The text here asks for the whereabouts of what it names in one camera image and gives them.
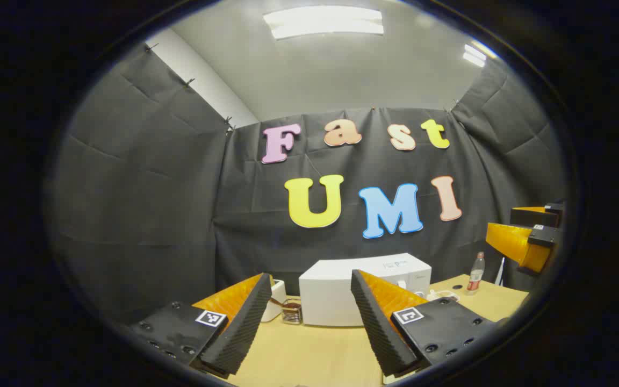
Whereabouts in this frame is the white microwave oven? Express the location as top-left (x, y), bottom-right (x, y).
top-left (299, 253), bottom-right (433, 327)

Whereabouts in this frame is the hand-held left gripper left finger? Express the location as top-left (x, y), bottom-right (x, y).
top-left (127, 273), bottom-right (272, 379)

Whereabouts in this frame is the clear red label water bottle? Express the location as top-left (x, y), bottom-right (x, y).
top-left (466, 252), bottom-right (486, 296)

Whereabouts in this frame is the white toaster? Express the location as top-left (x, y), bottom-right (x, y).
top-left (261, 277), bottom-right (287, 323)

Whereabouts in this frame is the small glass jar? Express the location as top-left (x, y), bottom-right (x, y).
top-left (282, 299), bottom-right (303, 325)

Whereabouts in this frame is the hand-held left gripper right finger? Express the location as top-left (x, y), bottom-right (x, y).
top-left (350, 269), bottom-right (501, 378)

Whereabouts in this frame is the white power cable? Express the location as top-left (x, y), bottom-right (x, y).
top-left (424, 289), bottom-right (461, 303)

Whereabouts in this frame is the large ceiling light panel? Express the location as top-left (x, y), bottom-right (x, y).
top-left (264, 5), bottom-right (384, 41)

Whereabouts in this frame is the black backdrop cloth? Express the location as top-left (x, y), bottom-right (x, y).
top-left (46, 43), bottom-right (568, 323)

